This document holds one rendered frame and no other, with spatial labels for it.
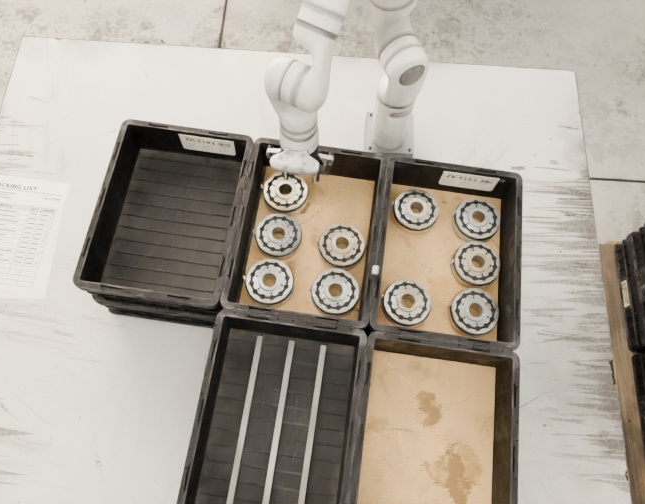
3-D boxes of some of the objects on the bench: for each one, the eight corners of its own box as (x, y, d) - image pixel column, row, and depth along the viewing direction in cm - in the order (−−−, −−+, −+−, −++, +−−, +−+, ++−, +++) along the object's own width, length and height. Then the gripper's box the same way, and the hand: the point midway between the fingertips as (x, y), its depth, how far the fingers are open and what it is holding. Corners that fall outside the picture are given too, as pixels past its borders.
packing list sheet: (-17, 173, 146) (-18, 172, 146) (73, 179, 146) (72, 178, 146) (-54, 295, 134) (-55, 294, 134) (44, 301, 135) (43, 300, 134)
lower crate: (149, 168, 148) (136, 143, 137) (262, 184, 148) (258, 160, 136) (107, 315, 134) (89, 301, 123) (231, 333, 133) (225, 321, 122)
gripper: (340, 125, 109) (337, 167, 124) (263, 116, 109) (269, 158, 124) (336, 159, 106) (333, 197, 121) (256, 150, 106) (264, 189, 122)
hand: (300, 174), depth 121 cm, fingers open, 5 cm apart
